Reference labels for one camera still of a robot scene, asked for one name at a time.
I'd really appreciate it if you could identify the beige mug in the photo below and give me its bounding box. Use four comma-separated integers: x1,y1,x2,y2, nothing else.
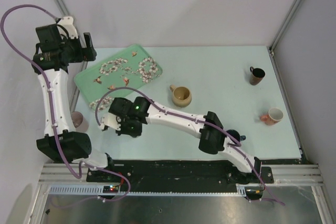
170,85,192,108

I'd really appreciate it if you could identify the pink ribbed mug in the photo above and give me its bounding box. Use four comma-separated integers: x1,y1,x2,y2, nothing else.
71,111,89,133

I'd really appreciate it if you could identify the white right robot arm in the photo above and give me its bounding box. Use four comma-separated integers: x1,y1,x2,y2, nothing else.
101,97,261,183

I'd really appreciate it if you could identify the green floral tray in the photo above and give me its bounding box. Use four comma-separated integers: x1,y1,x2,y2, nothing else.
74,44,163,111

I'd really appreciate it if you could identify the brown mug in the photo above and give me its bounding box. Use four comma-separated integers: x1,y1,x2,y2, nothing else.
249,66,266,86

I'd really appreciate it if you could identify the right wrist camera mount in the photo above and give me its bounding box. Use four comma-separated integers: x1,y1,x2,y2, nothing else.
98,113,121,131

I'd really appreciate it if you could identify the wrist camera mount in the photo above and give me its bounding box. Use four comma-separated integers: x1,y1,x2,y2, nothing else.
56,16,79,39
98,113,121,131

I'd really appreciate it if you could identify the orange cup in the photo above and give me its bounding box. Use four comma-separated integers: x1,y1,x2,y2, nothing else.
260,108,283,126

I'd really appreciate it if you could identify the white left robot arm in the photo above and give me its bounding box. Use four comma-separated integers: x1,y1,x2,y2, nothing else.
32,20,117,182

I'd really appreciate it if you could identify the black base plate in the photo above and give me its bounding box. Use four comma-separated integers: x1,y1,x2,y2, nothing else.
86,160,274,192

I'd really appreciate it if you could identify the blue mug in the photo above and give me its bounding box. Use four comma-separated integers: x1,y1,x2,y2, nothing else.
227,129,246,143

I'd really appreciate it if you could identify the white slotted cable duct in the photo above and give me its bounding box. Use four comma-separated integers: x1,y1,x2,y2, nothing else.
49,184,246,197

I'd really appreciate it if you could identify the aluminium frame rail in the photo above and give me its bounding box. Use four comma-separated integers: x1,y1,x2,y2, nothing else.
38,164,88,184

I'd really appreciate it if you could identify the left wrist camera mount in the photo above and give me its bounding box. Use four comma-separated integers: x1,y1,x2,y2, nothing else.
56,16,79,39

